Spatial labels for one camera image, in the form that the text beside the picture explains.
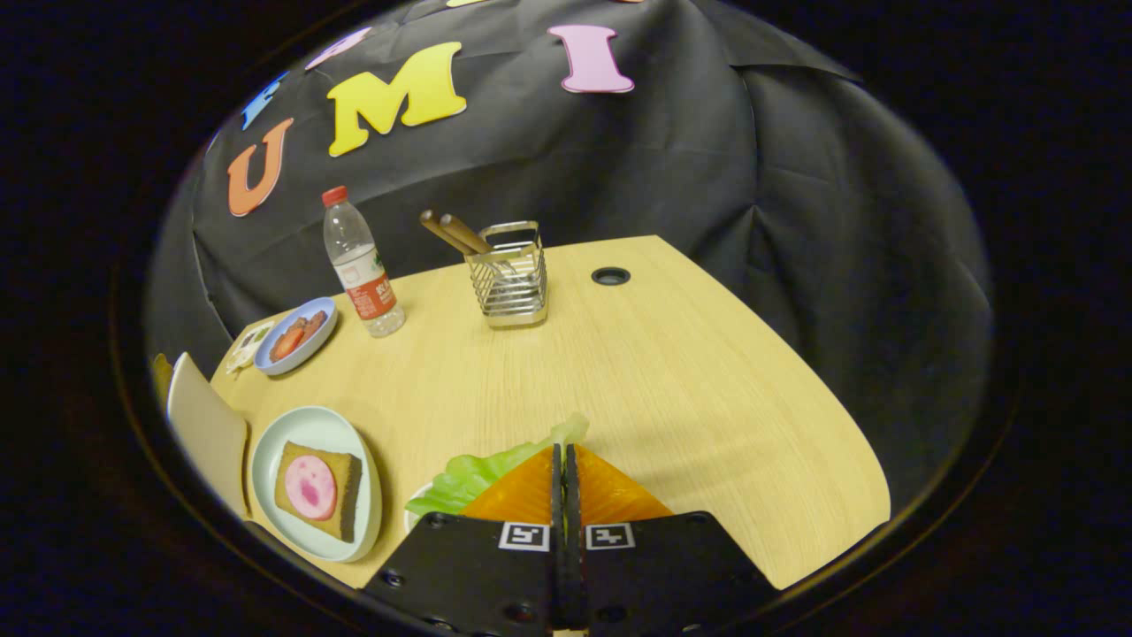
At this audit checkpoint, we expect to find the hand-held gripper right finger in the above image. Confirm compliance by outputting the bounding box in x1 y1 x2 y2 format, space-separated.
564 442 784 637

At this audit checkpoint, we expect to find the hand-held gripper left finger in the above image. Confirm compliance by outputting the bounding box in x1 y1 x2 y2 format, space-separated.
363 442 567 637

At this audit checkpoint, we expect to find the green lettuce leaf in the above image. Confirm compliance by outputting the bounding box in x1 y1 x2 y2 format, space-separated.
405 413 591 518

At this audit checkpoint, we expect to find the small white dish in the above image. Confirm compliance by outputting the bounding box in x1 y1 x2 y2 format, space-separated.
403 482 434 534

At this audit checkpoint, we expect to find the brown bread slice under ham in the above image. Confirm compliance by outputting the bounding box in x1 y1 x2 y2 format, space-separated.
273 441 363 543

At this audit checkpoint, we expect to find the pink ham slice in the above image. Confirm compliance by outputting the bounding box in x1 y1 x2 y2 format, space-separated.
284 455 338 522

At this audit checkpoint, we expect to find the light green plate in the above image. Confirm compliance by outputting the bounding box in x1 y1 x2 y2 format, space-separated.
250 406 383 564

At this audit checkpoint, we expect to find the blue plate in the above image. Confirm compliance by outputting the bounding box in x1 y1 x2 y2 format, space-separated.
254 297 339 377

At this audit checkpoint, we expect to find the clear water bottle red cap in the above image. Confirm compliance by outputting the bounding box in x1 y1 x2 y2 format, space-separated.
321 186 407 339

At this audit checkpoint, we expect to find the white divided seasoning tray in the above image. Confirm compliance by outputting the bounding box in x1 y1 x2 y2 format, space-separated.
226 321 277 372

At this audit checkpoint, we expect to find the brown wooden chopstick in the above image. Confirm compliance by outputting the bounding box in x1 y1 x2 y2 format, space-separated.
440 213 493 256
419 210 483 259

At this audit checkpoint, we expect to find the metal wire basket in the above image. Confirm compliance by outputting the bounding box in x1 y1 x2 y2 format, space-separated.
466 220 548 329

